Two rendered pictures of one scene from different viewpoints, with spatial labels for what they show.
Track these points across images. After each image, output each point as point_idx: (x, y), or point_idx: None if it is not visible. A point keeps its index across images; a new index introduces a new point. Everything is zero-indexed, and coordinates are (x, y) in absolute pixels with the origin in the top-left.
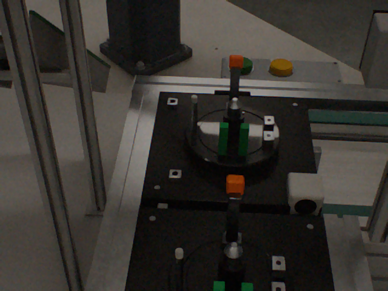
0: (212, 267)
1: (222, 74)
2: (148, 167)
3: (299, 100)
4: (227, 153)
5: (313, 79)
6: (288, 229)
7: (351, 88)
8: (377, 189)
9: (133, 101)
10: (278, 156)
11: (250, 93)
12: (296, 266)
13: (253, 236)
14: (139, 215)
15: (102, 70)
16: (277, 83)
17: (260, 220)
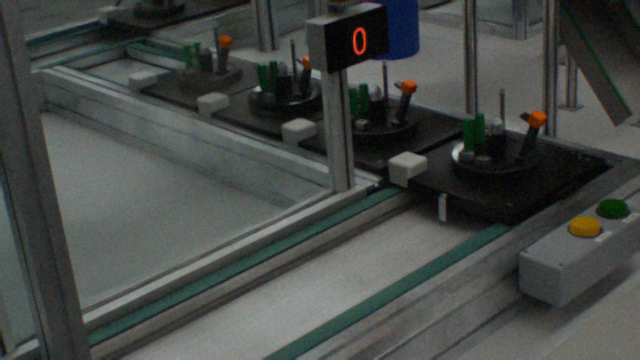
0: (392, 116)
1: None
2: (511, 133)
3: (513, 209)
4: (476, 145)
5: (545, 239)
6: (389, 155)
7: (503, 252)
8: (388, 243)
9: (610, 153)
10: (457, 175)
11: (556, 194)
12: (362, 148)
13: (394, 131)
14: None
15: (615, 100)
16: (561, 219)
17: (408, 150)
